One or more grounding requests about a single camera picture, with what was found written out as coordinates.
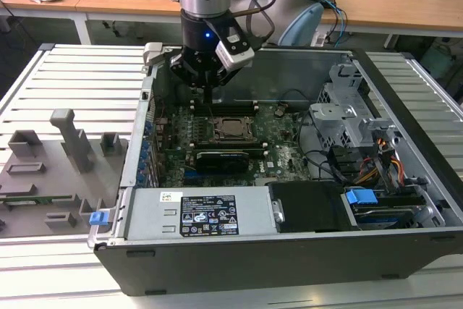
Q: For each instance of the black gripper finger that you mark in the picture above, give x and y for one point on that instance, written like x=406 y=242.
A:
x=184 y=70
x=222 y=77

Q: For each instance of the silver CPU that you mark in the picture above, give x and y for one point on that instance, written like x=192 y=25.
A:
x=233 y=127

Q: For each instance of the black RAM slot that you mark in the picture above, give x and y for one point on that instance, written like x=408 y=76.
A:
x=258 y=154
x=231 y=145
x=224 y=112
x=258 y=151
x=224 y=109
x=224 y=105
x=231 y=148

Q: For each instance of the CPU socket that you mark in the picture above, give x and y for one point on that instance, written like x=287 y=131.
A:
x=216 y=121

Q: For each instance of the grey case latch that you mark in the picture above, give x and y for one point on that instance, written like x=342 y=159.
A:
x=153 y=52

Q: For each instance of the round silver coin cell battery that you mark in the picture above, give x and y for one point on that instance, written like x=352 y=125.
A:
x=281 y=109

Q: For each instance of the black graphics card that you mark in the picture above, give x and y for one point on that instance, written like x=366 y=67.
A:
x=222 y=162

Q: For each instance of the wooden desk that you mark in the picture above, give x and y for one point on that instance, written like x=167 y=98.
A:
x=398 y=12
x=108 y=1

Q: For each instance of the green motherboard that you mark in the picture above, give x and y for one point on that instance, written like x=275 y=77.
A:
x=282 y=164

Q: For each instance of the silver metal drive cage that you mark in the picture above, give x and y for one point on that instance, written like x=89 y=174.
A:
x=336 y=117

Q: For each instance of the silver power supply with label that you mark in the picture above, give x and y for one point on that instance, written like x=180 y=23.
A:
x=152 y=215

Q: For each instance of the blue case latch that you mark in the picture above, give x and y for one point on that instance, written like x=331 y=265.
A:
x=98 y=218

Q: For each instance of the grey parts rack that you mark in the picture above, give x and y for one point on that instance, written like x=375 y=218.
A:
x=47 y=178

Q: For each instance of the blue disk carrier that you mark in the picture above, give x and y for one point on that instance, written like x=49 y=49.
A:
x=361 y=198

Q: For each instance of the green RAM stick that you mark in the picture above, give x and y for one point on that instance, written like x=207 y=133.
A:
x=43 y=199

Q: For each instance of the black and grey PC case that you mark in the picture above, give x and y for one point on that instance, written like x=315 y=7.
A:
x=253 y=269

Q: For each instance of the hard disk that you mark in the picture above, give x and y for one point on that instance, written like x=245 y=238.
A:
x=383 y=218

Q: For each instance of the green bin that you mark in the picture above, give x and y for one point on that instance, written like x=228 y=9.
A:
x=436 y=59

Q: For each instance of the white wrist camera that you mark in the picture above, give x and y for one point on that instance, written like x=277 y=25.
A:
x=235 y=55

